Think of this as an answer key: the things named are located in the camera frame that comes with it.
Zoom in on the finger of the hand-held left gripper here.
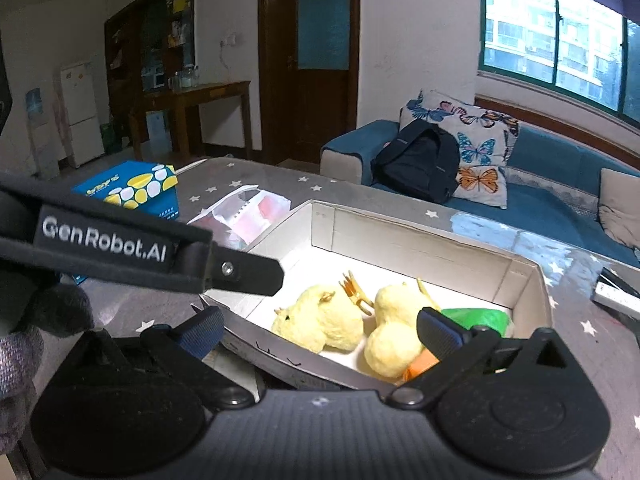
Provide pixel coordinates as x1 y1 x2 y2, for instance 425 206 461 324
200 241 285 297

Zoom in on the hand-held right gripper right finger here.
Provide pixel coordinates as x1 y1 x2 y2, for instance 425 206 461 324
387 306 581 408

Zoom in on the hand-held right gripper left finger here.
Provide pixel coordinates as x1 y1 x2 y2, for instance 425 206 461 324
100 305 256 408

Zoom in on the orange plastic toy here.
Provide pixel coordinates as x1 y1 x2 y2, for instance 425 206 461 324
404 349 441 381

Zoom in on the green plastic packet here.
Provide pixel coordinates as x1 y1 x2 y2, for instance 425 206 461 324
440 306 516 338

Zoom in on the yellow plush chick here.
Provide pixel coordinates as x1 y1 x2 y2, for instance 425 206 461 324
271 270 375 353
364 280 442 380

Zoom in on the white cardboard box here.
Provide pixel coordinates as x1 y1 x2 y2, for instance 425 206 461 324
200 199 553 391

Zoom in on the person's left hand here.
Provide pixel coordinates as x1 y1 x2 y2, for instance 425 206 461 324
0 284 96 441

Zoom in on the clear plastic bag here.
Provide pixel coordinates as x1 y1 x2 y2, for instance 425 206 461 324
187 185 292 253

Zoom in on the blue yellow tissue box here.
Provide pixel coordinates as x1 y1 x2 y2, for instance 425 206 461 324
71 161 180 222

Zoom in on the white blue carton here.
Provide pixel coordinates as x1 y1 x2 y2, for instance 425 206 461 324
145 110 173 153

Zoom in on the white water dispenser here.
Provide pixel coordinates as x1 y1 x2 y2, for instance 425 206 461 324
25 87 61 178

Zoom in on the white fridge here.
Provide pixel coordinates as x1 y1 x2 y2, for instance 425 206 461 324
60 61 106 168

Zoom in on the star print tablecloth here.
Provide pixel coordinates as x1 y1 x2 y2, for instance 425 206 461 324
75 156 640 480

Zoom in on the black backpack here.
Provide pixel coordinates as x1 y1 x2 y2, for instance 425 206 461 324
371 120 460 205

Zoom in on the dark wooden door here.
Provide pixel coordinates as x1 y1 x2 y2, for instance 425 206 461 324
257 0 361 166

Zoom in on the wooden desk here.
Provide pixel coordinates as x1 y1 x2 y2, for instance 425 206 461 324
129 80 252 161

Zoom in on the butterfly print pillow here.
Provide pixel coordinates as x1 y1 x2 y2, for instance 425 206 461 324
398 89 521 209

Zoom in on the blue sofa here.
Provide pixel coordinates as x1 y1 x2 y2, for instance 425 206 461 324
320 120 640 268

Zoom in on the dark wooden cabinet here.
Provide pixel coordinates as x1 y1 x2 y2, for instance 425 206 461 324
104 0 197 156

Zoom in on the beige cushion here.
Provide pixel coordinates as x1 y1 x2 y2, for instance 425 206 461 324
597 167 640 251

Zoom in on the green framed window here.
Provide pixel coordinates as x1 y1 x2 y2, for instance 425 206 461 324
477 0 640 128

